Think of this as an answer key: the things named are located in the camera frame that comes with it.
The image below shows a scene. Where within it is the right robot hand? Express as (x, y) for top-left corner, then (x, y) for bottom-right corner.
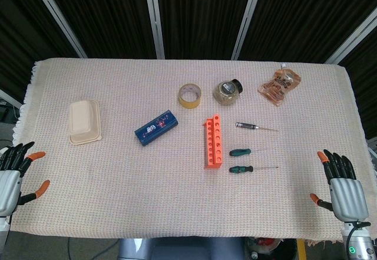
(309, 149), (371, 222)

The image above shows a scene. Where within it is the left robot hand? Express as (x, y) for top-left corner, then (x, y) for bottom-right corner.
(0, 141), (51, 218)

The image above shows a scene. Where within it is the green black handle screwdriver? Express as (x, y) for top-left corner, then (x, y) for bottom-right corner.
(229, 164), (279, 175)
(229, 147), (270, 157)

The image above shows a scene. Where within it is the black silver precision screwdriver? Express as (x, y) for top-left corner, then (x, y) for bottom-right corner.
(234, 121), (279, 132)

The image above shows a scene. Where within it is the orange screwdriver holder block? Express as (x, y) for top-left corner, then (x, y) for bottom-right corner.
(202, 114), (224, 171)

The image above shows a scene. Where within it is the black waste bin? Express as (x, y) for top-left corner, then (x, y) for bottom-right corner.
(246, 236), (298, 260)

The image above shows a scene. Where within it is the cream plastic food container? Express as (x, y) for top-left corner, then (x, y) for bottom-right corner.
(68, 99), (102, 146)

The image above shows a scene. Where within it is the orange snack pouch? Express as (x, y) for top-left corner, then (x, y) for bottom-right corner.
(257, 62), (302, 107)

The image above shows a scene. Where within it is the beige woven tablecloth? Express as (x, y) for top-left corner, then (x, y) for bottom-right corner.
(11, 58), (369, 240)

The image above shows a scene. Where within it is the blue pencil case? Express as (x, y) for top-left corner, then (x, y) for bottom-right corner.
(134, 110), (180, 147)

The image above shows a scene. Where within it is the glass jar black lid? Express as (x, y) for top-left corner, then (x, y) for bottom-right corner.
(213, 78), (244, 107)

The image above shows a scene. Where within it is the grey robot torso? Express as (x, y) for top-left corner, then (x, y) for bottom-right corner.
(117, 238), (246, 260)

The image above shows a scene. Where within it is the yellow tape roll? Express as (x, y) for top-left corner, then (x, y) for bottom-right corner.
(177, 83), (203, 110)

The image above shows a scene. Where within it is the dark pleated curtain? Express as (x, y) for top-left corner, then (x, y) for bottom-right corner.
(0, 0), (377, 143)

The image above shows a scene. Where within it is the grey partition frame post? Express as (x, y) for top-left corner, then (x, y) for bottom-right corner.
(230, 0), (266, 61)
(143, 0), (166, 60)
(0, 88), (24, 109)
(325, 14), (377, 65)
(27, 0), (88, 59)

